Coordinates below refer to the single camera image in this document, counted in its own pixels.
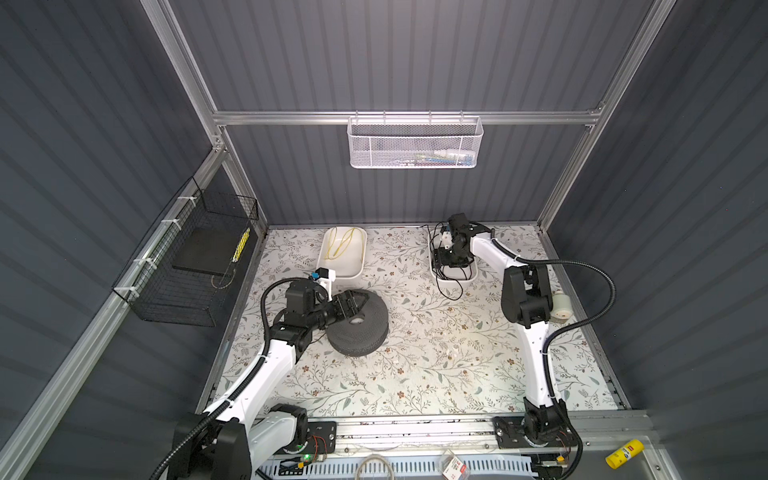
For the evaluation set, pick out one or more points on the right white tray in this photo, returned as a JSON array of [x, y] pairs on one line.
[[442, 269]]

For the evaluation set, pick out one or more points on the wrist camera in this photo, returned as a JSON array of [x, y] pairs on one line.
[[445, 239], [325, 277]]

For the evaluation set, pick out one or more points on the black cable spool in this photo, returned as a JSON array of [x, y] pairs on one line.
[[364, 333]]

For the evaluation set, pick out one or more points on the white tray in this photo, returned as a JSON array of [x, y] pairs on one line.
[[351, 265], [442, 269]]

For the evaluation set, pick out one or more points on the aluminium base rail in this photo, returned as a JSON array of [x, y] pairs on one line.
[[476, 433]]

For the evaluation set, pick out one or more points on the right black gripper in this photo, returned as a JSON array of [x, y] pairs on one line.
[[441, 260]]

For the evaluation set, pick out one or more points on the left white tray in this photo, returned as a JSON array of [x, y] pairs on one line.
[[351, 265]]

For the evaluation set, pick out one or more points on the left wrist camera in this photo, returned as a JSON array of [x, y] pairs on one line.
[[325, 277]]

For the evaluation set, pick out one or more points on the black box in basket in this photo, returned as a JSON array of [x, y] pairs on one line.
[[210, 251]]

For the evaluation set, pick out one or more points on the small plastic packet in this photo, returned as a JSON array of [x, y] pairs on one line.
[[452, 467]]

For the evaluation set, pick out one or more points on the yellow rubber bands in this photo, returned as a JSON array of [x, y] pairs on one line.
[[340, 238]]

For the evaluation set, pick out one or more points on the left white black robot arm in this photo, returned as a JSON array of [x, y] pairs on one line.
[[227, 440]]

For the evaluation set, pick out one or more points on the black wire basket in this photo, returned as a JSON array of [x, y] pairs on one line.
[[156, 292]]

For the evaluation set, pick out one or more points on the white wire mesh basket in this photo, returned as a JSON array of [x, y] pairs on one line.
[[405, 141]]

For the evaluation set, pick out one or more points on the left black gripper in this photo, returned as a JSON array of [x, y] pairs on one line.
[[341, 313]]

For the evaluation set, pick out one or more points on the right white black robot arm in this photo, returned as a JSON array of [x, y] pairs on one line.
[[528, 302]]

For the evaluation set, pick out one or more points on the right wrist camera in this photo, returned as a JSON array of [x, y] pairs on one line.
[[445, 239]]

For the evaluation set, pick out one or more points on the yellow glue bottle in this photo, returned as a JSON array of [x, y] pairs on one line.
[[624, 454]]

